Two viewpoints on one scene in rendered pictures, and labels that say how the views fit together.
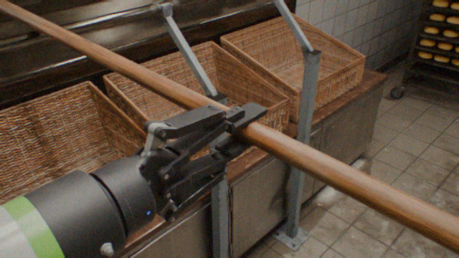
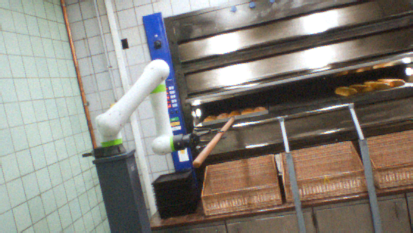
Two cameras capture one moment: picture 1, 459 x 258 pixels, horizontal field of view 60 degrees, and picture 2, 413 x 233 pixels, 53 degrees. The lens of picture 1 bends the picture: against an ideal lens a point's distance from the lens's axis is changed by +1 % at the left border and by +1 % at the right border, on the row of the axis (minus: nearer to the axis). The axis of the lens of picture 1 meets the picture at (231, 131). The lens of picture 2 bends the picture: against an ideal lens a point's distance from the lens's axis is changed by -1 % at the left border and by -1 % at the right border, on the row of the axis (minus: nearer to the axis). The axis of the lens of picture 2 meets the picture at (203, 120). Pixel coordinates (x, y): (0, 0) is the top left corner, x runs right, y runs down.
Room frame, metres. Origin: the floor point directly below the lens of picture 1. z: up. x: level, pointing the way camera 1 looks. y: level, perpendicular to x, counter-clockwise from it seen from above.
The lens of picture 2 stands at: (-0.94, -1.90, 1.47)
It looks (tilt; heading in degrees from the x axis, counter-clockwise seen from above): 4 degrees down; 56
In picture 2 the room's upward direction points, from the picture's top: 12 degrees counter-clockwise
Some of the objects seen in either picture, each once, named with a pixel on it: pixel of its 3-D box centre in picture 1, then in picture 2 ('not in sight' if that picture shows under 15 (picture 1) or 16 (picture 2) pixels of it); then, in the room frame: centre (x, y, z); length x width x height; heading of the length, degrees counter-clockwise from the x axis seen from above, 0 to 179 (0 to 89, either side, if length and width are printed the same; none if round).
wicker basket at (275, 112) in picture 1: (200, 104); (320, 170); (1.37, 0.12, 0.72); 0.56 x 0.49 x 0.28; 134
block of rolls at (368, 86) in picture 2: not in sight; (366, 86); (2.27, 0.23, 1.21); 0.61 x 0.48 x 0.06; 46
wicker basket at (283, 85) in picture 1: (293, 61); (407, 155); (1.80, -0.31, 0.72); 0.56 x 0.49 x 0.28; 135
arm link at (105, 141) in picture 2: not in sight; (108, 128); (-0.04, 0.40, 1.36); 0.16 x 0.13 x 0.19; 73
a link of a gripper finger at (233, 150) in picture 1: (241, 140); not in sight; (0.43, -0.01, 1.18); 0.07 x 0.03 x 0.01; 136
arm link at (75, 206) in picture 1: (74, 221); (180, 142); (0.27, 0.15, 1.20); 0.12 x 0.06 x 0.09; 46
